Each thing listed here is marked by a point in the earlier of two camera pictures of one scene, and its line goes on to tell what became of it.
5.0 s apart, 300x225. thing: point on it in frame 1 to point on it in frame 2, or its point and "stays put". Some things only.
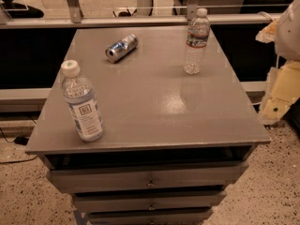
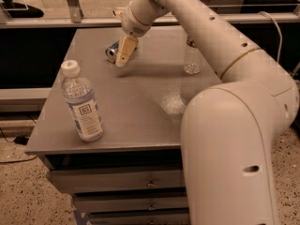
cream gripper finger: [267, 34] to [127, 45]
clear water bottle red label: [197, 41] stays put
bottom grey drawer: [186, 216] stays put
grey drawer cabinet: [173, 142] stays put
